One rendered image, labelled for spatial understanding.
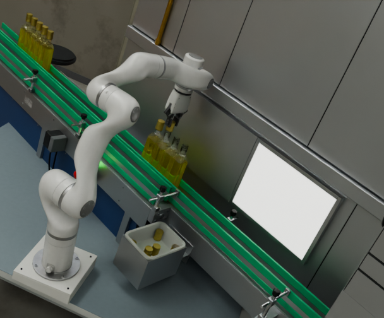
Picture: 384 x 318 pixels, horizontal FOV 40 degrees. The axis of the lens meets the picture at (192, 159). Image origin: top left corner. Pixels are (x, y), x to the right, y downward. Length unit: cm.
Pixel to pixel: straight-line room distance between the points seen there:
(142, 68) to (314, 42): 65
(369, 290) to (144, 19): 166
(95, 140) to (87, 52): 384
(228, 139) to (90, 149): 66
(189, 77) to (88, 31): 361
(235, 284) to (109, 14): 382
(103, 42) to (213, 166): 342
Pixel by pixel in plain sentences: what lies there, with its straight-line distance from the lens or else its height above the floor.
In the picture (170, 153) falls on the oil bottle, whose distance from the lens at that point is 232.
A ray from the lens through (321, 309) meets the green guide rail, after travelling 210.
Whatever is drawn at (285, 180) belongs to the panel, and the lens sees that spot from 213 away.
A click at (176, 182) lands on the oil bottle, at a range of 235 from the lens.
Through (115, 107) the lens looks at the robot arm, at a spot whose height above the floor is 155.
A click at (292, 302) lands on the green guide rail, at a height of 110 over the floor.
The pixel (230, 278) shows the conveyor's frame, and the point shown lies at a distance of 219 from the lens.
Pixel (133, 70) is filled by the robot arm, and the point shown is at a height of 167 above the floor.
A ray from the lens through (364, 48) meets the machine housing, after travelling 196.
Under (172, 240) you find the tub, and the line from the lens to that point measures 226.
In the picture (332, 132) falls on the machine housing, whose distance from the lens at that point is 203.
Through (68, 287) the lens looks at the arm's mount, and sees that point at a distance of 217.
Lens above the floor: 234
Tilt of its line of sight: 28 degrees down
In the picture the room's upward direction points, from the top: 21 degrees clockwise
